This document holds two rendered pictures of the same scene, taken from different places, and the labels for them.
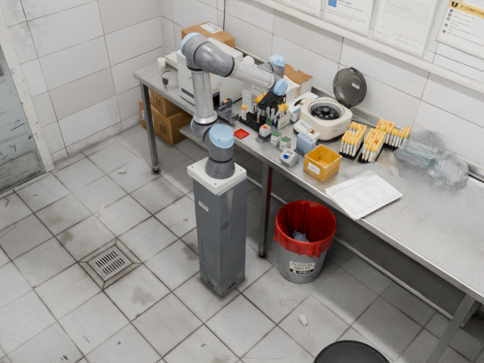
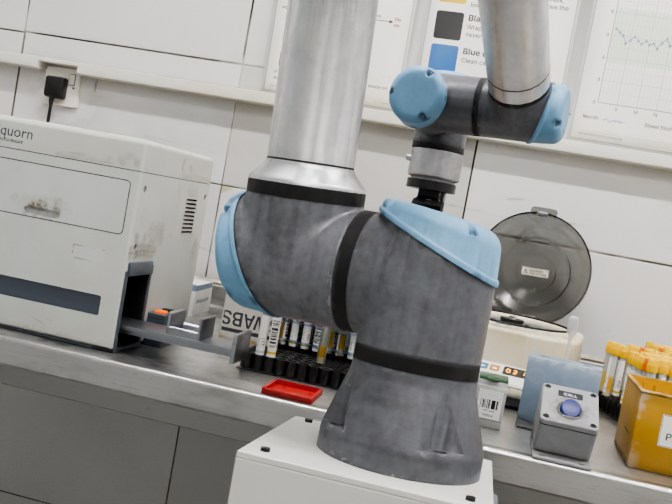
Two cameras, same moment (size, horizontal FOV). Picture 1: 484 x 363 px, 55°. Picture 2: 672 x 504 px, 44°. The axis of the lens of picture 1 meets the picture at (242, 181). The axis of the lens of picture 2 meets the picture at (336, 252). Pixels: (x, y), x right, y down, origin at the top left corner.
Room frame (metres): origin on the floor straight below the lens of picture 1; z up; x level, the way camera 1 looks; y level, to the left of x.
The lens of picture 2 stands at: (1.18, 0.60, 1.13)
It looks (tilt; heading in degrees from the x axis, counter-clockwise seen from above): 3 degrees down; 326
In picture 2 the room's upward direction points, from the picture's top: 10 degrees clockwise
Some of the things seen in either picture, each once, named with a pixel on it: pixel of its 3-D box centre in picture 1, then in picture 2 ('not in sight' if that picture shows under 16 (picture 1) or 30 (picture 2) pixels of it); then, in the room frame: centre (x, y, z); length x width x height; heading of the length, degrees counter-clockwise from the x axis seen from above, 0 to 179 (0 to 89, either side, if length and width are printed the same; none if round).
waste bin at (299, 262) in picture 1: (302, 243); not in sight; (1.86, -0.38, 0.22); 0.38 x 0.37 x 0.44; 45
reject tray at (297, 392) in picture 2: (240, 133); (292, 391); (2.09, 0.01, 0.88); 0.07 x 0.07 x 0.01; 45
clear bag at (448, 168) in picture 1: (451, 166); not in sight; (1.77, -1.03, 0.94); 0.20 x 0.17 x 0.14; 20
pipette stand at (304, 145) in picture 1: (305, 145); (558, 395); (1.94, -0.33, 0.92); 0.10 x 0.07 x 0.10; 40
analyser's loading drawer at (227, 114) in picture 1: (222, 110); (175, 327); (2.26, 0.12, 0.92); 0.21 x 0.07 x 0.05; 45
